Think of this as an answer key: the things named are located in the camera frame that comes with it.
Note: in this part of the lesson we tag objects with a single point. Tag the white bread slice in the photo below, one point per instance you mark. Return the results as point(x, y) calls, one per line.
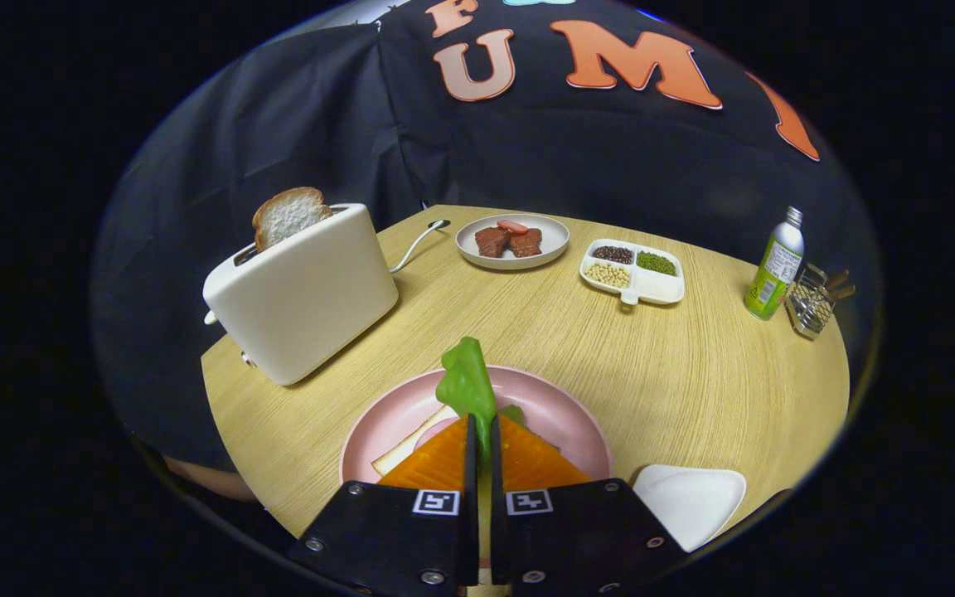
point(407, 444)

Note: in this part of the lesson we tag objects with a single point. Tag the pile of red beans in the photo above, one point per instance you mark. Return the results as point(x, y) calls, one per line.
point(613, 254)

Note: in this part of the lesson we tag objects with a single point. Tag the green lettuce leaf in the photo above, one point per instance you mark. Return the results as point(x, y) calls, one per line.
point(465, 381)

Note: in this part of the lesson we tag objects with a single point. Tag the pink plate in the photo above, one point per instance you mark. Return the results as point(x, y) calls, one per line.
point(560, 423)

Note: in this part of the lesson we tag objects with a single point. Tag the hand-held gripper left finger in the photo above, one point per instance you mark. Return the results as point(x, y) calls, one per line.
point(471, 497)

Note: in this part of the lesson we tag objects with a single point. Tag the white toaster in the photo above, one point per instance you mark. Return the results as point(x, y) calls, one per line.
point(303, 307)

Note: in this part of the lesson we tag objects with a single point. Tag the pile of yellow soybeans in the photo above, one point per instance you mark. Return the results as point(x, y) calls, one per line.
point(607, 274)

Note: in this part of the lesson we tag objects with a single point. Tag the white square dish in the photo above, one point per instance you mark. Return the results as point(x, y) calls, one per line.
point(689, 502)

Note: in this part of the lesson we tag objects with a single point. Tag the pink sausage slice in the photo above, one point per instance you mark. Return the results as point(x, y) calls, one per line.
point(512, 226)

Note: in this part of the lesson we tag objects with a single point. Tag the black backdrop cloth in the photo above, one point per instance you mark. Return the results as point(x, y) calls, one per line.
point(320, 116)

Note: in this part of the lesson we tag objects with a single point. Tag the white divided dish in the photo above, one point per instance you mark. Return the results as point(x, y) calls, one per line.
point(658, 286)

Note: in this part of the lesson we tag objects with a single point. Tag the toasted bread slice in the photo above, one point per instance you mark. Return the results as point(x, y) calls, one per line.
point(288, 214)

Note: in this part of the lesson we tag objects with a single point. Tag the round grey plate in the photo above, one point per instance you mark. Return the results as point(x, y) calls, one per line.
point(550, 240)

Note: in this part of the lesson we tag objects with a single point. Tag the green label metal bottle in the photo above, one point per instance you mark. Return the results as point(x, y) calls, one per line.
point(774, 269)

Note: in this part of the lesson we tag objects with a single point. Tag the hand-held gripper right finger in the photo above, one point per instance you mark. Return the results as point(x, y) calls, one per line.
point(495, 497)

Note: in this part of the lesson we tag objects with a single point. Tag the pile of green beans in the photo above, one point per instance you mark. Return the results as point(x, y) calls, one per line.
point(656, 264)

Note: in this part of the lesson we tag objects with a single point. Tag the brown meat piece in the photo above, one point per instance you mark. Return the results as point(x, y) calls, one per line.
point(526, 243)
point(492, 242)

